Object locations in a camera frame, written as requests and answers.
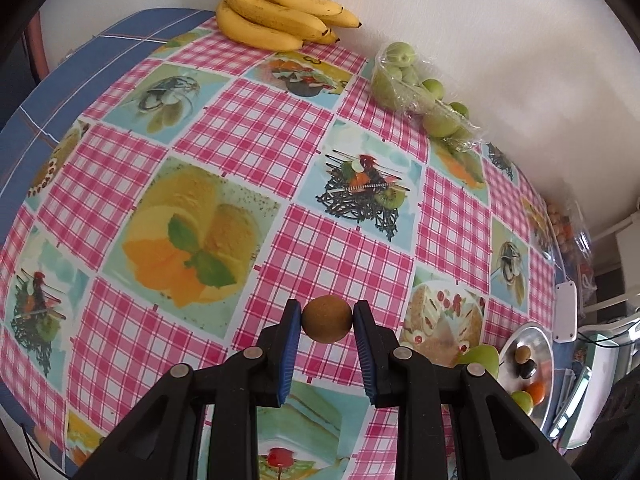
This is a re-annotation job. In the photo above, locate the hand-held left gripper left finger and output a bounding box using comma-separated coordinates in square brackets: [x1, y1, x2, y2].
[72, 299, 303, 480]

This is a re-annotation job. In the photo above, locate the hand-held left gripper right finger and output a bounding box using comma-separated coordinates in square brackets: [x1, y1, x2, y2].
[354, 300, 576, 480]

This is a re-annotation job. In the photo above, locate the tan longan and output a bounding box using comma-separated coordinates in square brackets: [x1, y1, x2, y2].
[302, 296, 353, 344]

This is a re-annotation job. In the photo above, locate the large green jujube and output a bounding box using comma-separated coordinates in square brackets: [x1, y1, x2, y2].
[510, 391, 535, 417]
[452, 344, 501, 378]

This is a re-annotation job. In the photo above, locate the silver metal plate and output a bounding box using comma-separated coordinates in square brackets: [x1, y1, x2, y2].
[497, 322, 555, 433]

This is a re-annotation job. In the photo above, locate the bag of green fruits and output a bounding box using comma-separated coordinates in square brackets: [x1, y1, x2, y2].
[369, 41, 485, 153]

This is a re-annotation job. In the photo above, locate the white plastic device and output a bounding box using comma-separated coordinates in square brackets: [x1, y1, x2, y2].
[552, 281, 580, 345]

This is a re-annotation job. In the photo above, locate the clear plastic box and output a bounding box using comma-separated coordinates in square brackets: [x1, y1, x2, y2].
[547, 322, 640, 451]

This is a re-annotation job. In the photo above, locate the pink checkered printed tablecloth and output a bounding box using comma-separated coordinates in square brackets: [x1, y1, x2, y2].
[0, 27, 563, 480]

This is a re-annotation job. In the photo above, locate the clear bag of brown longans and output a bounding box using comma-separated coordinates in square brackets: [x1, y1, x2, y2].
[537, 200, 593, 266]

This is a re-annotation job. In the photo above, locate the pile of small green jujubes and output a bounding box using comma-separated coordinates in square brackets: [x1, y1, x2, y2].
[372, 42, 473, 143]

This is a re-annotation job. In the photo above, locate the yellow banana bunch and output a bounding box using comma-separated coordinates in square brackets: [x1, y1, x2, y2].
[216, 0, 362, 52]

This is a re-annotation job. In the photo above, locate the white furniture frame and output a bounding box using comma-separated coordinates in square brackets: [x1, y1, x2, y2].
[587, 210, 640, 321]

